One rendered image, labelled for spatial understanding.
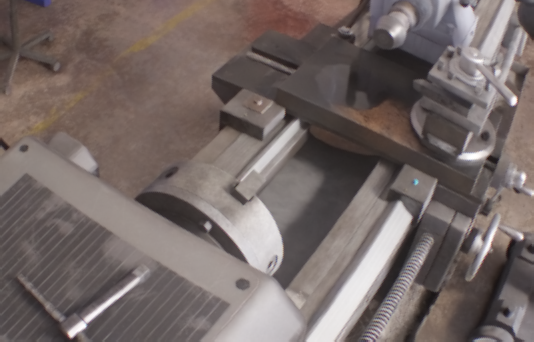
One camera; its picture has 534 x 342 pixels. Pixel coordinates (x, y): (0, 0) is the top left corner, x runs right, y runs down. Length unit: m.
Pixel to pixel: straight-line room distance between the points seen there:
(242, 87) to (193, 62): 1.61
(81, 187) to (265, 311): 0.29
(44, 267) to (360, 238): 0.89
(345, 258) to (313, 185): 0.34
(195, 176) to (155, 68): 2.31
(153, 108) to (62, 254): 2.32
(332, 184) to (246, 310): 1.05
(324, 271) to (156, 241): 0.68
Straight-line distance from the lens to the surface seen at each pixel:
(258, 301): 0.73
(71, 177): 0.85
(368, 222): 1.51
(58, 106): 3.14
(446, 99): 1.50
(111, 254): 0.76
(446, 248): 1.68
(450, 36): 1.97
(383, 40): 1.64
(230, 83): 1.76
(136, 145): 2.87
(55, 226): 0.80
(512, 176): 1.69
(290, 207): 1.66
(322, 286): 1.38
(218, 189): 1.00
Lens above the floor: 1.93
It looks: 43 degrees down
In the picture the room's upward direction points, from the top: 7 degrees clockwise
